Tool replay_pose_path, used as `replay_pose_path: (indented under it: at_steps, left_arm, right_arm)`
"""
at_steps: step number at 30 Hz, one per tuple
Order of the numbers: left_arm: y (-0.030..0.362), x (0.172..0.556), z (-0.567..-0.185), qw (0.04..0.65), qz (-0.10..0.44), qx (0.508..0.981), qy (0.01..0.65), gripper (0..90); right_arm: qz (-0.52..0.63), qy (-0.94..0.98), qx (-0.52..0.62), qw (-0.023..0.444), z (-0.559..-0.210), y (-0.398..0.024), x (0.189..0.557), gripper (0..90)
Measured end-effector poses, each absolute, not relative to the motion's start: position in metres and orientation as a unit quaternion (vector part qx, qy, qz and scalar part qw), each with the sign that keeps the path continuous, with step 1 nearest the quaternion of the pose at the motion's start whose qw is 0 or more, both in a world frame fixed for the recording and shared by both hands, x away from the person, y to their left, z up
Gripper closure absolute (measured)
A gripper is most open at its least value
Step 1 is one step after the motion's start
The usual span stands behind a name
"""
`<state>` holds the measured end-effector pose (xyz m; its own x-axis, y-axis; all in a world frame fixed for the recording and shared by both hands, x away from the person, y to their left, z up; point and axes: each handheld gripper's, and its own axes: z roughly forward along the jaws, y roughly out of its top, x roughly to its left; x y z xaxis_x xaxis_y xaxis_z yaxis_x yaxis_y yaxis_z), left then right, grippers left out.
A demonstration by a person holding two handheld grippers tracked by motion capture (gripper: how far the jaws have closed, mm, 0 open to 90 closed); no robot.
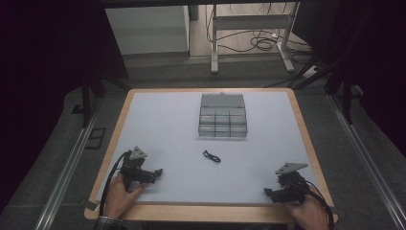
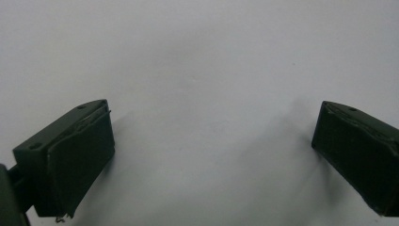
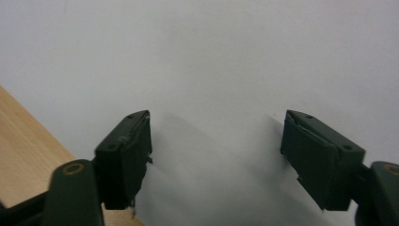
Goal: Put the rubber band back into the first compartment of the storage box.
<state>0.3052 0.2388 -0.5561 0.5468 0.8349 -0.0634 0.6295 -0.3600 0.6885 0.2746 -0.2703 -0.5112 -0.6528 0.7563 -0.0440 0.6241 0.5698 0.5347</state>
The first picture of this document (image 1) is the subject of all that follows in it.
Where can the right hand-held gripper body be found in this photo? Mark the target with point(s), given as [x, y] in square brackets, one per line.
[292, 185]

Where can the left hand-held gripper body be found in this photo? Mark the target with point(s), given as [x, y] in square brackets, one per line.
[134, 166]

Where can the person's right hand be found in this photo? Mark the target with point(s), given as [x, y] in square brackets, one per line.
[308, 214]

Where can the person's left hand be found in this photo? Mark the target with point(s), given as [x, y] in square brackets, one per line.
[119, 198]

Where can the white table mat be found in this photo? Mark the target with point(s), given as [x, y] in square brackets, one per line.
[191, 159]

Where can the wooden table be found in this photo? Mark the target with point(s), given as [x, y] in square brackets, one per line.
[204, 212]

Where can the black metal stand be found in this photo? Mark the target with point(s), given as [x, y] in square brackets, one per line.
[89, 96]
[338, 83]

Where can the clear plastic compartment box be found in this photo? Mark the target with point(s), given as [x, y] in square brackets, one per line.
[222, 116]

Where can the white power strip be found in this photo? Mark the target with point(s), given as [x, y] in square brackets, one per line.
[310, 72]

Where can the white cabinet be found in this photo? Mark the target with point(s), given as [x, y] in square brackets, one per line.
[146, 30]

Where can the black curtain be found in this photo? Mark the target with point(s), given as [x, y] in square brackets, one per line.
[367, 51]
[51, 57]

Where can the metal floor rail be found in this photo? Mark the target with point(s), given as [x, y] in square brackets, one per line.
[367, 159]
[68, 169]

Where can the white metal desk frame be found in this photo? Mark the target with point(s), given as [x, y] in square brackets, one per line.
[249, 24]

